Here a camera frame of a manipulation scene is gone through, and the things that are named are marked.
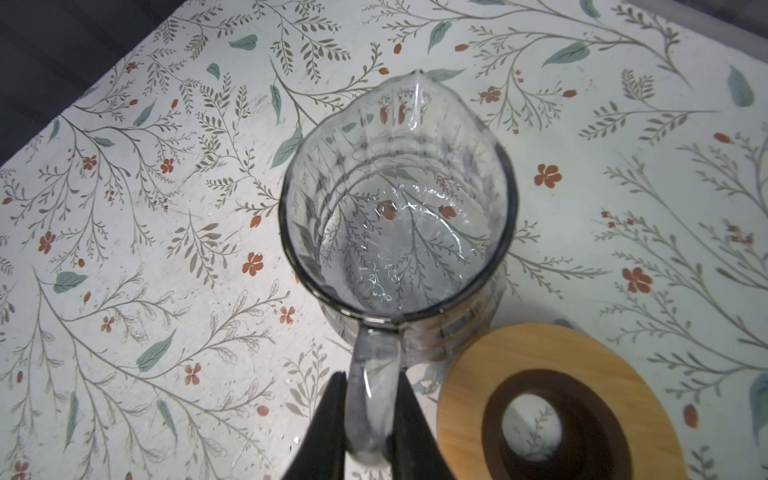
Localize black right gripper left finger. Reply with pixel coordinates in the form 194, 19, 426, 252
283, 372, 347, 480

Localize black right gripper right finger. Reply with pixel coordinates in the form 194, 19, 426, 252
388, 371, 455, 480

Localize grey glass carafe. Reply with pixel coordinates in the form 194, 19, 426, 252
278, 70, 519, 466

